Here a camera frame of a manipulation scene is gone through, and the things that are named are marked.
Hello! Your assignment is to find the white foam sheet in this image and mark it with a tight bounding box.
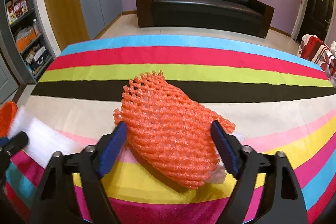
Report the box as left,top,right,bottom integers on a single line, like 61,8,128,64
8,106,84,168

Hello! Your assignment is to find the orange foam fruit net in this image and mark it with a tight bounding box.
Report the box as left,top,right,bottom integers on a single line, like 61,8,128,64
113,72,236,189

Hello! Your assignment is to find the grey panel door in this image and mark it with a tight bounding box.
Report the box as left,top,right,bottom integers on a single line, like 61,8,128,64
0,56,19,104

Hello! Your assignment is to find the crumpled white tissue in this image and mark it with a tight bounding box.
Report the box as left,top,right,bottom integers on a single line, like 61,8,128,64
206,132,246,184

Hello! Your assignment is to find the grey bookshelf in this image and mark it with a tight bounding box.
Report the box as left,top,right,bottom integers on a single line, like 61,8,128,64
1,0,55,85

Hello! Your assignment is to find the red white patterned blanket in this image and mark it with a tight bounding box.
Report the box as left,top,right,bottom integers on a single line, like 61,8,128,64
297,34,335,87

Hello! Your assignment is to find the dark brown door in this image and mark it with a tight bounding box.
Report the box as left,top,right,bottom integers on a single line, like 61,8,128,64
296,0,334,43

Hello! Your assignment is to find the black leather sofa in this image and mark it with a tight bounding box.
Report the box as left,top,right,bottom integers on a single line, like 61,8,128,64
136,0,274,38

